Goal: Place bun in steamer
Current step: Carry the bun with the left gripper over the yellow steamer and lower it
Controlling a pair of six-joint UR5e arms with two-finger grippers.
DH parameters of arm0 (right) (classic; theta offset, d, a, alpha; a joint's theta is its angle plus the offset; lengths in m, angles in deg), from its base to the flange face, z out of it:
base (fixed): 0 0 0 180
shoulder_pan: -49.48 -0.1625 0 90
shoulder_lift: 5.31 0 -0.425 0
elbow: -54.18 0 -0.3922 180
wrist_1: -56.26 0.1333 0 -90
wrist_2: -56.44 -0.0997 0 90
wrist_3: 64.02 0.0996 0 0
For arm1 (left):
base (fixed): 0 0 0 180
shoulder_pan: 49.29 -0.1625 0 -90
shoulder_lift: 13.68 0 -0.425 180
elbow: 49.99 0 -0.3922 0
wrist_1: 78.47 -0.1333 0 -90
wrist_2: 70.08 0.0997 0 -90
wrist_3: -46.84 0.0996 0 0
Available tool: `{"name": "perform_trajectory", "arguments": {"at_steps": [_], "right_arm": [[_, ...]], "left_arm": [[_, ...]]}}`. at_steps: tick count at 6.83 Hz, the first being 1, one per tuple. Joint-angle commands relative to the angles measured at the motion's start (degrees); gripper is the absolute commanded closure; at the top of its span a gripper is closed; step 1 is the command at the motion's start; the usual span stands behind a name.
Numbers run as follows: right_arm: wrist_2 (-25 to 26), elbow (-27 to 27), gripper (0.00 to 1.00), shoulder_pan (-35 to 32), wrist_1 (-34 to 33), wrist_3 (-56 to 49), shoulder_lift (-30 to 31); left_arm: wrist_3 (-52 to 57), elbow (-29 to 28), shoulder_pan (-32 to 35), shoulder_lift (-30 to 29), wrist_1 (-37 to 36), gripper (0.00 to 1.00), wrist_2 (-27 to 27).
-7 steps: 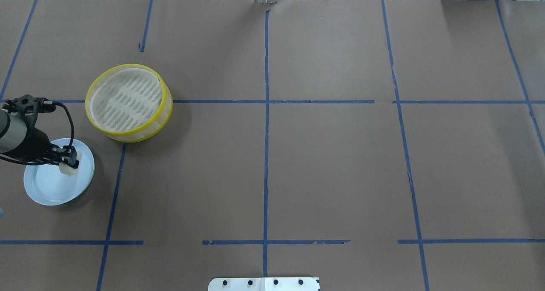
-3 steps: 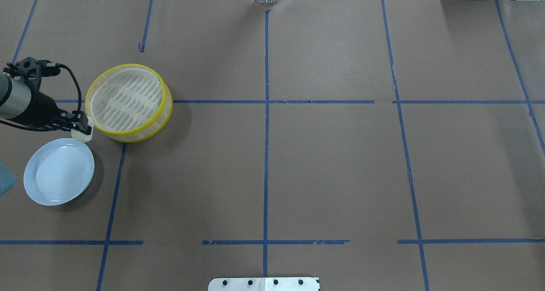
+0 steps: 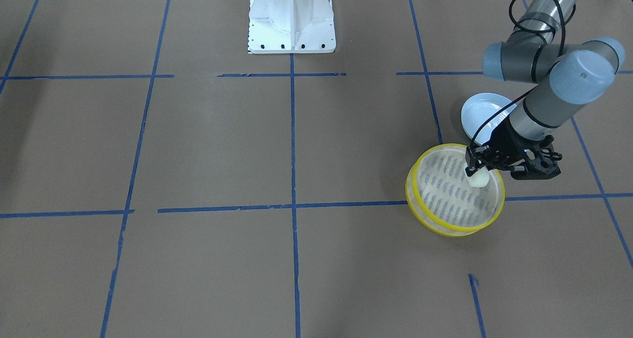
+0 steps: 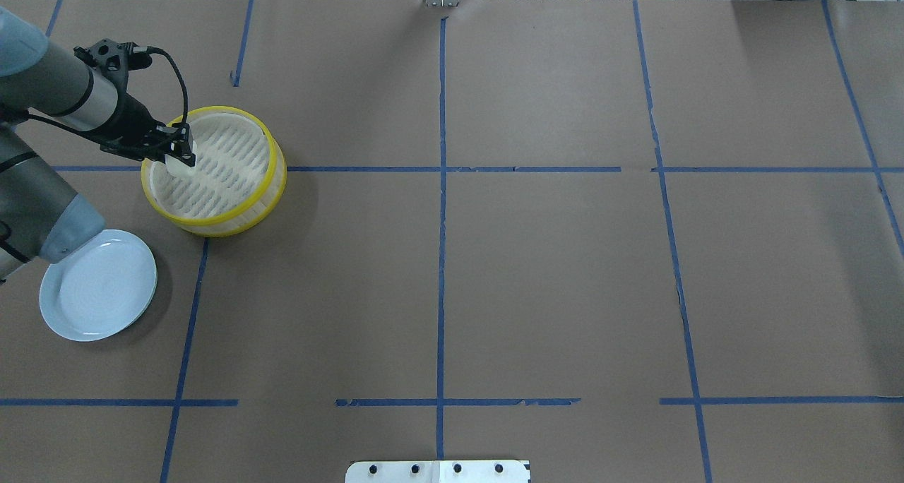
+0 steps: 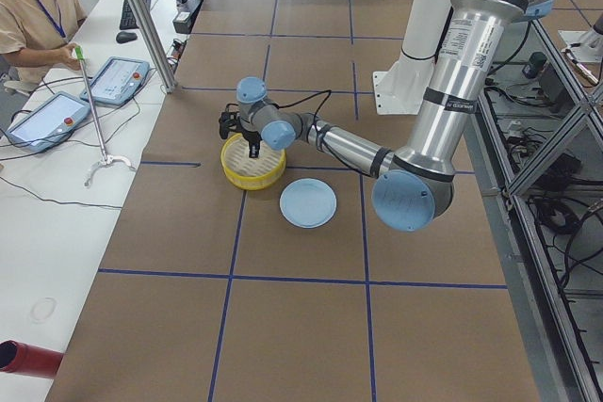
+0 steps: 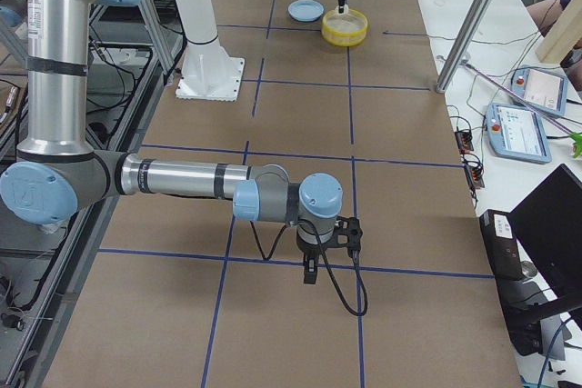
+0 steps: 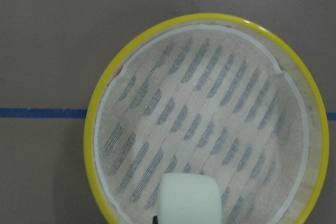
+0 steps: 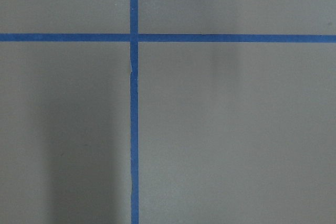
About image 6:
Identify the yellow bamboo steamer basket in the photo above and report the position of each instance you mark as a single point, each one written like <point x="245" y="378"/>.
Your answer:
<point x="345" y="29"/>

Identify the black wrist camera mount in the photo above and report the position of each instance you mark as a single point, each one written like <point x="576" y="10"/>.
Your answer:
<point x="347" y="234"/>

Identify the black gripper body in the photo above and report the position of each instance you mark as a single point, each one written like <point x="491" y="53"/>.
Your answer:
<point x="310" y="253"/>

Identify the blue teach pendant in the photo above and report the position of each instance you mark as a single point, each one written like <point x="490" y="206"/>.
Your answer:
<point x="541" y="88"/>
<point x="515" y="132"/>

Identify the near blue teach pendant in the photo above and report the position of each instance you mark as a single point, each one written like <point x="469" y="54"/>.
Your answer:
<point x="515" y="132"/>

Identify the wooden post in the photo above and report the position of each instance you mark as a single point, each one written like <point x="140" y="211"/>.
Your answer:
<point x="562" y="36"/>

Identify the orange electronics board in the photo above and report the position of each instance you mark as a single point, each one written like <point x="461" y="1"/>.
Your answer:
<point x="474" y="174"/>
<point x="464" y="139"/>

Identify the near orange electronics board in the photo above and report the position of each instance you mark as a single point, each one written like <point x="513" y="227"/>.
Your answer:
<point x="474" y="174"/>

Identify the black computer box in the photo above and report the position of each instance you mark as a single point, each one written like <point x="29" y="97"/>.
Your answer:
<point x="501" y="246"/>

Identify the aluminium frame post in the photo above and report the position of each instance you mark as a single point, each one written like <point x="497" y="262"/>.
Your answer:
<point x="466" y="33"/>

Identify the white steamed bun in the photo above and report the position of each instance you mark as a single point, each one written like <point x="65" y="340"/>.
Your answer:
<point x="342" y="9"/>

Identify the light blue plate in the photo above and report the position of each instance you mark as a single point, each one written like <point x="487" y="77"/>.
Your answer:
<point x="305" y="11"/>

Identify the far blue teach pendant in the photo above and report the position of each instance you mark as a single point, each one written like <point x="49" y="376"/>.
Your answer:
<point x="541" y="88"/>

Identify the far orange electronics board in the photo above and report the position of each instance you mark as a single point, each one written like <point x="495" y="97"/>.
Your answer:
<point x="464" y="139"/>

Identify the black monitor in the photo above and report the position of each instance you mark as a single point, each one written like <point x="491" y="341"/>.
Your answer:
<point x="547" y="223"/>

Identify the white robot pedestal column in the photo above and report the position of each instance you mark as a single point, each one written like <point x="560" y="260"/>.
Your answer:
<point x="208" y="72"/>

